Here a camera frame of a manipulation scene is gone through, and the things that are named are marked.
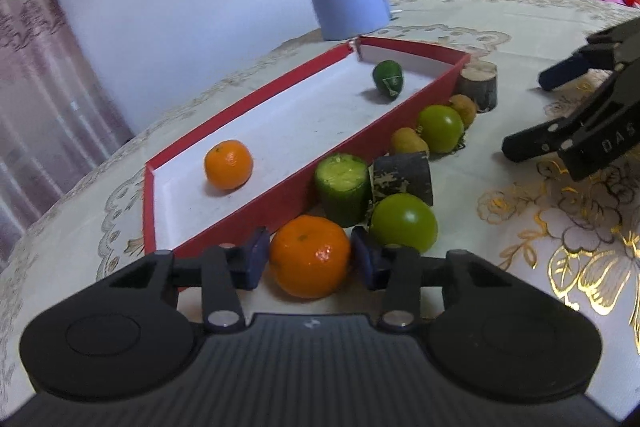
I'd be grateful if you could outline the red cardboard box tray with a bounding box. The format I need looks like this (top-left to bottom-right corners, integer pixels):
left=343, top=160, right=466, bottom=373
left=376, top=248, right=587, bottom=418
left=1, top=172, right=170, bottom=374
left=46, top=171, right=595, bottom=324
left=143, top=34, right=472, bottom=293

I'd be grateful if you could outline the pink floral curtain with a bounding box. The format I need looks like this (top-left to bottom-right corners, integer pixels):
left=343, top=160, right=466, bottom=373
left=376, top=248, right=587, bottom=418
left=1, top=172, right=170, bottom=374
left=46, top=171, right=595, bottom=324
left=0, top=0, right=136, bottom=268

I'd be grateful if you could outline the green cucumber piece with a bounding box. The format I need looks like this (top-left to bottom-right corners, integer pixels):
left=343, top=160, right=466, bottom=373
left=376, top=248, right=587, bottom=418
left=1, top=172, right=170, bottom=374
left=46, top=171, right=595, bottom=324
left=314, top=153, right=371, bottom=228

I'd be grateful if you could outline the large green tomato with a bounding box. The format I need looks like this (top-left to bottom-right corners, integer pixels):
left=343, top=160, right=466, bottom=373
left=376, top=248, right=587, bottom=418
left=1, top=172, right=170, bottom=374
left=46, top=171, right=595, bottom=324
left=369, top=193, right=438, bottom=255

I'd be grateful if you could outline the small dark eggplant piece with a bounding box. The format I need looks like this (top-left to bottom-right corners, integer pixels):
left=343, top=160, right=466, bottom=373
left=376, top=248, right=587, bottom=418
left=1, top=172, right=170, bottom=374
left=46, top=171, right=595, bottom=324
left=454, top=61, right=499, bottom=112

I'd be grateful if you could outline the small orange mandarin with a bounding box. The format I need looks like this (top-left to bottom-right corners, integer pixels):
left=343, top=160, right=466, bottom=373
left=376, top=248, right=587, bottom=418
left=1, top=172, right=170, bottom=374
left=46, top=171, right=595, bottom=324
left=204, top=140, right=254, bottom=191

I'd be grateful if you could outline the large orange mandarin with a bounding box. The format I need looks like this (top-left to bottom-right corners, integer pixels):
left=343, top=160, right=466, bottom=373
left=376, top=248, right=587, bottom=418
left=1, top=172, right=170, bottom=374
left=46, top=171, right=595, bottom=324
left=269, top=215, right=352, bottom=299

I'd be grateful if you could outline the small green tomato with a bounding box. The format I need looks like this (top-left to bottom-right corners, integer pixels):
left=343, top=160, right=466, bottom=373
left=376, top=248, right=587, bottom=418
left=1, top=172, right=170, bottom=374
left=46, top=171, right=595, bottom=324
left=416, top=105, right=465, bottom=154

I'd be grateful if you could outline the large dark eggplant piece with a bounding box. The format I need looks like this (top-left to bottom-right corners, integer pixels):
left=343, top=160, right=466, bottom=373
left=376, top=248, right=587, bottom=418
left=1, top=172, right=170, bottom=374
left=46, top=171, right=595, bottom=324
left=370, top=152, right=434, bottom=208

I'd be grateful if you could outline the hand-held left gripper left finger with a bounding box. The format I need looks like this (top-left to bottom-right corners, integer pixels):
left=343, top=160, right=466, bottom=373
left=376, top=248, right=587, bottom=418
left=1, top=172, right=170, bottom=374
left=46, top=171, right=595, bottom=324
left=107, top=227, right=272, bottom=333

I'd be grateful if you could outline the small dark green lime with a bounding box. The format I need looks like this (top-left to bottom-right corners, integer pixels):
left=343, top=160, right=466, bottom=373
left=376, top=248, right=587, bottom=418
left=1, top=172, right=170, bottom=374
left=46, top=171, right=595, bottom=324
left=372, top=61, right=405, bottom=100

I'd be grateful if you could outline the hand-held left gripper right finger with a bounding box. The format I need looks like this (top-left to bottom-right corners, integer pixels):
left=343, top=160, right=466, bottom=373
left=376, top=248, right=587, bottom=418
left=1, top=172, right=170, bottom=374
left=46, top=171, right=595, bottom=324
left=350, top=226, right=512, bottom=333

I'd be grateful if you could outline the brown longan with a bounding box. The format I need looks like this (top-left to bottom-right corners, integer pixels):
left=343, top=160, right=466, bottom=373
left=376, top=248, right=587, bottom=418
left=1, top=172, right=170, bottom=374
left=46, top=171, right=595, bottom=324
left=390, top=128, right=430, bottom=156
left=448, top=94, right=478, bottom=129

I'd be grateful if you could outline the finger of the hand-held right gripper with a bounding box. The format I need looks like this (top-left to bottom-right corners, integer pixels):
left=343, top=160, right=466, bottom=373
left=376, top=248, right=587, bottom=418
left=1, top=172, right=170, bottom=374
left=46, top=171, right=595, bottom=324
left=501, top=57, right=640, bottom=164
left=538, top=18, right=640, bottom=92

